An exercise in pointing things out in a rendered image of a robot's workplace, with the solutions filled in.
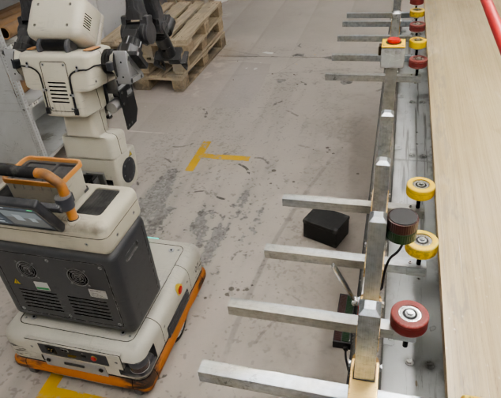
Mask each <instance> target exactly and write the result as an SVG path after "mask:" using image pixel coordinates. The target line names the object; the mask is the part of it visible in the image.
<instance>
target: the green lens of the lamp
mask: <svg viewBox="0 0 501 398"><path fill-rule="evenodd" d="M416 235H417V231H416V232H415V233H413V234H412V235H406V236H402V235H396V234H394V233H392V232H391V231H390V230H389V229H388V227H387V226H386V237H387V238H388V239H389V240H390V241H391V242H393V243H395V244H398V245H408V244H411V243H413V242H414V241H415V240H416Z"/></svg>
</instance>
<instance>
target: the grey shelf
mask: <svg viewBox="0 0 501 398"><path fill-rule="evenodd" d="M19 1H20V0H0V10H1V9H5V8H6V7H9V6H11V5H13V4H16V3H18V2H19ZM14 42H17V36H14V37H12V38H10V39H4V37H3V35H2V31H1V29H0V163H12V164H17V163H18V162H19V161H20V160H22V159H23V158H25V157H26V156H46V157H53V156H54V155H55V154H56V153H57V152H58V151H59V150H60V149H61V148H62V147H63V146H64V144H63V140H62V135H63V134H64V133H66V132H67V131H66V124H65V121H64V117H60V116H50V115H48V114H47V112H46V106H45V102H44V99H43V93H42V92H41V91H40V90H33V89H29V90H28V91H27V92H26V93H24V90H23V88H22V86H21V83H20V81H15V80H12V79H11V76H10V74H9V68H8V66H7V62H6V57H5V56H4V55H3V54H2V51H3V49H13V45H14ZM8 75H9V76H8ZM14 85H15V86H14ZM12 86H13V87H12ZM15 94H16V95H15ZM22 94H23V95H22ZM16 96H17V97H16Z"/></svg>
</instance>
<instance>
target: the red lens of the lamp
mask: <svg viewBox="0 0 501 398"><path fill-rule="evenodd" d="M394 209H395V208H394ZM394 209H392V210H391V211H393V210H394ZM391 211H389V213H388V215H387V227H388V229H389V230H390V231H392V232H393V233H394V234H397V235H411V234H413V233H415V232H416V231H417V229H418V224H419V216H418V214H417V213H416V212H415V213H416V215H417V221H416V222H415V223H414V224H412V225H408V226H403V225H399V224H396V223H394V222H392V221H391V220H390V218H389V214H390V212H391ZM412 211H413V210H412Z"/></svg>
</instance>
